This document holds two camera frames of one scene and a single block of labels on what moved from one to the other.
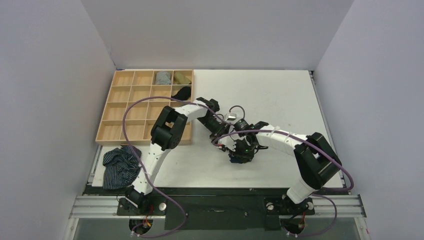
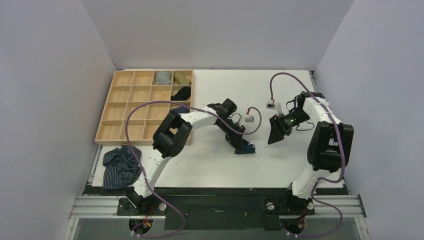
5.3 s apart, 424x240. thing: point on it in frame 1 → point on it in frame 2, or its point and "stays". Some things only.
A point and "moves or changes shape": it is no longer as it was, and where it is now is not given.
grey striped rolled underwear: (163, 78) stays
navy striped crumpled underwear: (121, 167) stays
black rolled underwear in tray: (183, 94) stays
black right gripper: (237, 156) → (280, 124)
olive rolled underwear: (180, 79) stays
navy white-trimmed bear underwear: (237, 159) moves or changes shape
